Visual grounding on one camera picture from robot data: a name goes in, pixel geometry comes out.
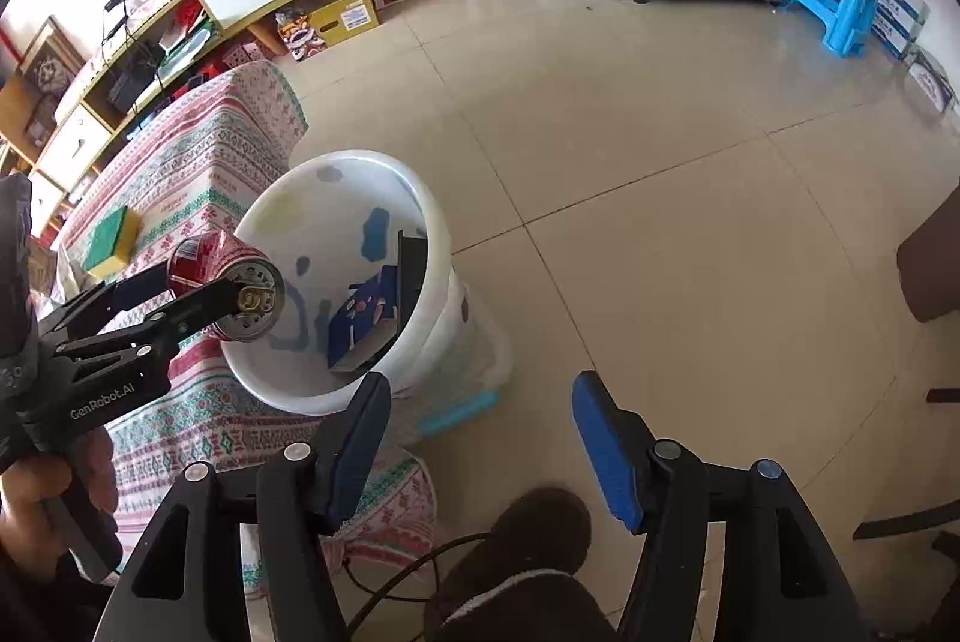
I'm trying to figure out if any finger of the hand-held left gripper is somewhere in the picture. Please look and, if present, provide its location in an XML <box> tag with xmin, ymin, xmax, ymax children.
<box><xmin>52</xmin><ymin>277</ymin><xmax>245</xmax><ymax>364</ymax></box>
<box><xmin>36</xmin><ymin>263</ymin><xmax>177</xmax><ymax>343</ymax></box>

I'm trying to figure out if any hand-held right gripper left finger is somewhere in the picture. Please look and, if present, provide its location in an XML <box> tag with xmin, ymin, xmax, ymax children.
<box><xmin>90</xmin><ymin>370</ymin><xmax>393</xmax><ymax>642</ymax></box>

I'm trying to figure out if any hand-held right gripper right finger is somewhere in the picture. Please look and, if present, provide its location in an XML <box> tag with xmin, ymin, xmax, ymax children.
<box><xmin>571</xmin><ymin>370</ymin><xmax>878</xmax><ymax>642</ymax></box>

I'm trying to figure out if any red soda can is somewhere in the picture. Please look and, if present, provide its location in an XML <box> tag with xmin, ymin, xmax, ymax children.
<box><xmin>166</xmin><ymin>231</ymin><xmax>287</xmax><ymax>343</ymax></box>

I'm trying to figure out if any green yellow sponge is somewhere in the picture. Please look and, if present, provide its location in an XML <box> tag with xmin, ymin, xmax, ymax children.
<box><xmin>81</xmin><ymin>207</ymin><xmax>145</xmax><ymax>279</ymax></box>

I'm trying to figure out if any white plastic bucket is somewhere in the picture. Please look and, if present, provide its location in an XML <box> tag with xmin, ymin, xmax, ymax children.
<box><xmin>212</xmin><ymin>148</ymin><xmax>481</xmax><ymax>418</ymax></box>

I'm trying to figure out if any person's left hand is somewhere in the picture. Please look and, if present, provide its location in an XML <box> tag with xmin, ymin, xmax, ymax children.
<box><xmin>0</xmin><ymin>421</ymin><xmax>121</xmax><ymax>568</ymax></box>

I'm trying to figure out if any brown fuzzy slipper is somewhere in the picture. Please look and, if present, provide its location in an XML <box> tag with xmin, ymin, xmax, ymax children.
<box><xmin>424</xmin><ymin>486</ymin><xmax>620</xmax><ymax>642</ymax></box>

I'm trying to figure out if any blue cardboard box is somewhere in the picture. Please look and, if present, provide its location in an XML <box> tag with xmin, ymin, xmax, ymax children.
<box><xmin>328</xmin><ymin>265</ymin><xmax>402</xmax><ymax>374</ymax></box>

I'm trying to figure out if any patterned red green tablecloth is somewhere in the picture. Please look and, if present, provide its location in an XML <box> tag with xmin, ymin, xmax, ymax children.
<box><xmin>45</xmin><ymin>61</ymin><xmax>440</xmax><ymax>602</ymax></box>

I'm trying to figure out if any white spotted plastic stool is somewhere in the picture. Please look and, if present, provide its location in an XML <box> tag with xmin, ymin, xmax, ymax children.
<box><xmin>390</xmin><ymin>271</ymin><xmax>515</xmax><ymax>440</ymax></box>

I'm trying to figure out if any dark flat box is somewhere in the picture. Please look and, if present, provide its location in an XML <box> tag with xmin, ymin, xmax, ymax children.
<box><xmin>394</xmin><ymin>227</ymin><xmax>430</xmax><ymax>332</ymax></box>

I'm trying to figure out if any black electronic box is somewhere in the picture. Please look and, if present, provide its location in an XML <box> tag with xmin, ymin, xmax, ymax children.
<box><xmin>109</xmin><ymin>42</ymin><xmax>166</xmax><ymax>114</ymax></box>

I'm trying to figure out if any framed picture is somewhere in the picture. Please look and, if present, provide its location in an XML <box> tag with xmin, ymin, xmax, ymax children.
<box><xmin>19</xmin><ymin>16</ymin><xmax>87</xmax><ymax>95</ymax></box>

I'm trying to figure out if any colourful lion toy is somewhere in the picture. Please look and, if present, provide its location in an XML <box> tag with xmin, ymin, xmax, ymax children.
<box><xmin>276</xmin><ymin>10</ymin><xmax>329</xmax><ymax>64</ymax></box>

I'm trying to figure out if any yellow cardboard box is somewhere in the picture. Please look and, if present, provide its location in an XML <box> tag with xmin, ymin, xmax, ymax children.
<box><xmin>307</xmin><ymin>0</ymin><xmax>380</xmax><ymax>47</ymax></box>

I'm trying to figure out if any brown wooden chair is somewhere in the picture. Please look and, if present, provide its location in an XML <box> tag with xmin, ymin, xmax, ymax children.
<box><xmin>853</xmin><ymin>183</ymin><xmax>960</xmax><ymax>542</ymax></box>

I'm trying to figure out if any black cable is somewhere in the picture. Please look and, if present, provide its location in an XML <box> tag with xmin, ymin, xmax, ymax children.
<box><xmin>341</xmin><ymin>532</ymin><xmax>511</xmax><ymax>605</ymax></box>

